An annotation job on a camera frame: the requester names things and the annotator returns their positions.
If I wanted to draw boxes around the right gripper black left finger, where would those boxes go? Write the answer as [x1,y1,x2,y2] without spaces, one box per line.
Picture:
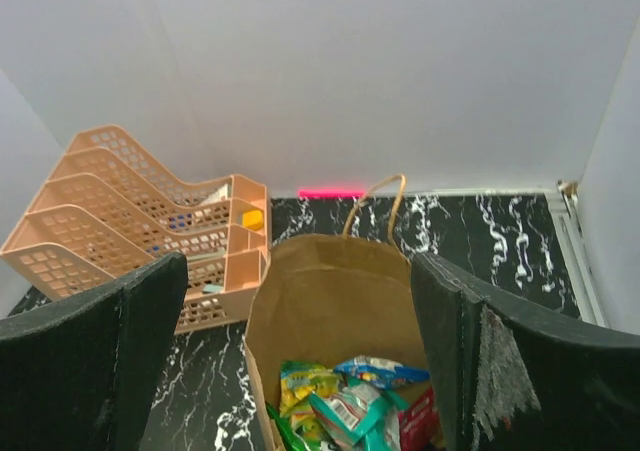
[1,252,188,450]

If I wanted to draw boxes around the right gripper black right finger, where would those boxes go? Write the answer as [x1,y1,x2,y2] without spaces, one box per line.
[411,253,639,450]

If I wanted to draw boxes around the brown paper bag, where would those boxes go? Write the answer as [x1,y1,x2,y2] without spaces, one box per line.
[243,173,445,451]

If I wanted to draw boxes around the yellow green fruit snack bag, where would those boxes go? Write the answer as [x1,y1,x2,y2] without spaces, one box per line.
[279,360,344,450]

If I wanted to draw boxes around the green cassava chips bag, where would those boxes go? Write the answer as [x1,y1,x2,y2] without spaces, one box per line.
[265,403,305,451]

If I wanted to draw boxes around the red snack packet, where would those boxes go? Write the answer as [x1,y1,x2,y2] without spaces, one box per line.
[399,386,440,451]

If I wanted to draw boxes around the blue candy packet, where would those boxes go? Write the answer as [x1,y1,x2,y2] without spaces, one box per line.
[334,355,430,390]

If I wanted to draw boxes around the teal snack packet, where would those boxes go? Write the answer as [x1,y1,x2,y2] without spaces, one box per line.
[309,377,408,450]

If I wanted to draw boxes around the peach plastic file organizer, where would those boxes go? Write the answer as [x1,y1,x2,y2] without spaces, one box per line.
[1,125,271,333]

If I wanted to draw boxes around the white card in organizer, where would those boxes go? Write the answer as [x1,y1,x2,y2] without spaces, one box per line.
[199,183,232,206]

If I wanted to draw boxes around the yellow object in organizer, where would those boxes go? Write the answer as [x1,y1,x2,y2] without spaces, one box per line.
[241,209,264,231]

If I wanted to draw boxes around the pink tape strip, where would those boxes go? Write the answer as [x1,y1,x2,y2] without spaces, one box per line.
[298,188,365,199]

